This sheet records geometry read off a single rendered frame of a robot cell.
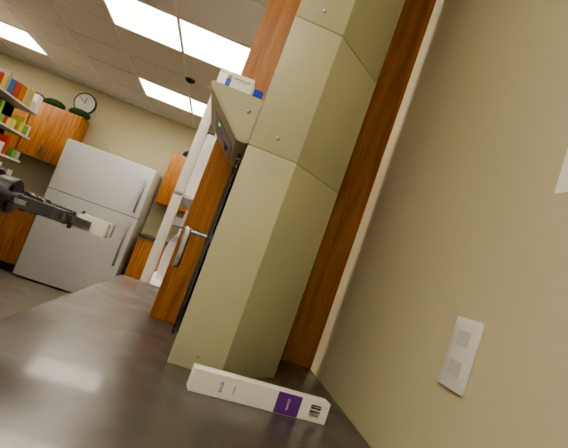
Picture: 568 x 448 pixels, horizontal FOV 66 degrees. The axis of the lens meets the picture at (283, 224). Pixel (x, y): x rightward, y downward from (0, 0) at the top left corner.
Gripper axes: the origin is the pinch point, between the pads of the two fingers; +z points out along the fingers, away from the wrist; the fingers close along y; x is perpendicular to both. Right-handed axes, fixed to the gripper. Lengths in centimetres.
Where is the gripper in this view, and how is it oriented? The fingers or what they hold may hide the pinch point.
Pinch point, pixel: (94, 226)
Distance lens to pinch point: 99.9
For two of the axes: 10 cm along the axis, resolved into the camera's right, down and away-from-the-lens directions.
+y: -1.6, 0.1, 9.9
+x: -3.5, 9.3, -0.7
